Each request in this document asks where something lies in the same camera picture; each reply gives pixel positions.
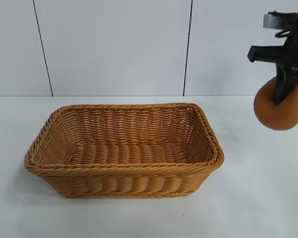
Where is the thin black cable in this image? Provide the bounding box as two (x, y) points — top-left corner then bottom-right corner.
(275, 28), (293, 39)

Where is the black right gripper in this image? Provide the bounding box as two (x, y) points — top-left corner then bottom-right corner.
(247, 27), (298, 106)

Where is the orange brown toy fruit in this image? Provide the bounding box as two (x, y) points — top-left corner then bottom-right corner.
(253, 76), (298, 131)

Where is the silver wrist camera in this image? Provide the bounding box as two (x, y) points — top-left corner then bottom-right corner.
(263, 11), (298, 30)

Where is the tan woven wicker basket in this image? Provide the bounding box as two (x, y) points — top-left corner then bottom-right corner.
(24, 103), (224, 198)

